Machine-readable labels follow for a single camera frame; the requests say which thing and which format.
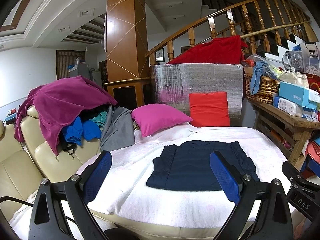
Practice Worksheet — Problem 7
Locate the navy blue puffer jacket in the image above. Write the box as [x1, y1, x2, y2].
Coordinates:
[146, 140, 260, 192]

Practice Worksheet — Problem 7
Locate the wooden side table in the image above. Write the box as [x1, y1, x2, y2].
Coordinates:
[249, 100, 319, 170]

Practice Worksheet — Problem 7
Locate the white fluffy blanket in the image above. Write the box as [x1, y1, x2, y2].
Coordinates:
[8, 122, 296, 240]

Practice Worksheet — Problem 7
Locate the white patterned box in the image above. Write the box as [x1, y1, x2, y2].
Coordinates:
[273, 94, 303, 117]

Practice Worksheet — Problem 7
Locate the light blue box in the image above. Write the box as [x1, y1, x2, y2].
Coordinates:
[278, 81, 319, 109]

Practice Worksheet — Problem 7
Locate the blue garment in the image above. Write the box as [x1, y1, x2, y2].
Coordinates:
[61, 116, 101, 146]

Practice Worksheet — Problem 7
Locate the wicker basket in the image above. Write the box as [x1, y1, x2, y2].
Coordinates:
[244, 74, 280, 104]

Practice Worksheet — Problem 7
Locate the grey coat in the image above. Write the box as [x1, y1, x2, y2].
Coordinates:
[100, 106, 135, 152]

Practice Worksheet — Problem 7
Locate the teal garment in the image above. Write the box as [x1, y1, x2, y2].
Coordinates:
[91, 111, 107, 127]

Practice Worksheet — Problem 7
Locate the magenta velvet garment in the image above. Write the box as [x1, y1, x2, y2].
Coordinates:
[14, 76, 118, 156]

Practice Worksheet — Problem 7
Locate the red pillow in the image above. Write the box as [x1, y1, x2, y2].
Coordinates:
[189, 92, 231, 127]

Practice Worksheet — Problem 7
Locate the blue cloth in basket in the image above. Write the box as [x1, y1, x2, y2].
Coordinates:
[249, 61, 277, 95]

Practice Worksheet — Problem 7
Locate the clear plastic container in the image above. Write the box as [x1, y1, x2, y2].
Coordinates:
[300, 42, 320, 76]

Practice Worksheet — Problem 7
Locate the pink pillow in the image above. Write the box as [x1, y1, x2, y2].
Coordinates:
[131, 103, 193, 137]

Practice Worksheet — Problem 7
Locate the white refrigerator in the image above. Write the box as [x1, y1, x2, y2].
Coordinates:
[68, 64, 102, 83]

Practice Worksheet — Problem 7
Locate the red cloth on railing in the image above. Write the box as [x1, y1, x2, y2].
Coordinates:
[168, 35, 248, 64]

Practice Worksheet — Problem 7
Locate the wooden pillar cabinet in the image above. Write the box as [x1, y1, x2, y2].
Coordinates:
[105, 0, 150, 109]

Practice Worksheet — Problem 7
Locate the silver foil insulation panel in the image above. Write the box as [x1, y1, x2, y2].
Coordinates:
[151, 63, 244, 126]

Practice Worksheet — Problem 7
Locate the wooden stair railing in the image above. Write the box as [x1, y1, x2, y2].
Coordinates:
[145, 0, 319, 64]

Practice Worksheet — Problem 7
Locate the black cable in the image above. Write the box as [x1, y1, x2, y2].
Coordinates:
[0, 195, 77, 224]

